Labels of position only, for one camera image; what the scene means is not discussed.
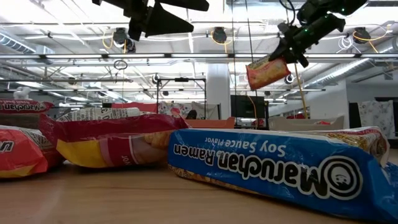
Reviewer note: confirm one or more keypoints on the orange plastic bin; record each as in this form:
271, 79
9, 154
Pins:
214, 124

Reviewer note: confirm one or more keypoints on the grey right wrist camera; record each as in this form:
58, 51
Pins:
284, 28

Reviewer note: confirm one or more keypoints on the black partition panel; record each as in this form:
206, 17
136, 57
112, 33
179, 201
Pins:
354, 118

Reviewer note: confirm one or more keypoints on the white background figure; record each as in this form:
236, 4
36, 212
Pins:
21, 92

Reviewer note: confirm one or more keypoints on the small black ceiling reel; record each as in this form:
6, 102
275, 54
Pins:
155, 79
291, 79

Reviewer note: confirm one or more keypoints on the black metal frame stand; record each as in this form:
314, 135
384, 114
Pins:
181, 79

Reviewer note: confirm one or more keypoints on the small floral cloth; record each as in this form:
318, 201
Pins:
172, 109

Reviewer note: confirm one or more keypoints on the ribbed silver ceiling duct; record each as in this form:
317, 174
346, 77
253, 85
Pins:
15, 43

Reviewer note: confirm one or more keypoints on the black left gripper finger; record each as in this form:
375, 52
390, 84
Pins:
164, 23
186, 4

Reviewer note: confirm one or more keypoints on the blue soy sauce ramen packet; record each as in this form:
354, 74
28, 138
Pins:
248, 155

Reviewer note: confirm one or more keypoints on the roast beef ramen packet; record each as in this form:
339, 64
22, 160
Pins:
102, 149
21, 106

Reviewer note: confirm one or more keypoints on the large floral cloth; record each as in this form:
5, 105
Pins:
376, 116

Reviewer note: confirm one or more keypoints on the orange partition panel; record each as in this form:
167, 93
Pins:
133, 107

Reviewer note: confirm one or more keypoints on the white building pillar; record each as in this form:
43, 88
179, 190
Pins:
218, 90

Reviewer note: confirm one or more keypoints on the white plastic bin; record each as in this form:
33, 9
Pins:
304, 126

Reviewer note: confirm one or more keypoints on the person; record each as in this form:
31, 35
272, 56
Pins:
191, 115

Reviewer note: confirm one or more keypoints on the wide silver ceiling duct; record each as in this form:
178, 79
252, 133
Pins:
342, 73

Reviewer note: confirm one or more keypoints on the black monitor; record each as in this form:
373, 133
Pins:
245, 107

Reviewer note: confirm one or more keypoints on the dark grey plastic bin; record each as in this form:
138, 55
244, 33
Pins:
18, 121

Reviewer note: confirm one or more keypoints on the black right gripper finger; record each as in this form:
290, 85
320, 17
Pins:
281, 49
301, 58

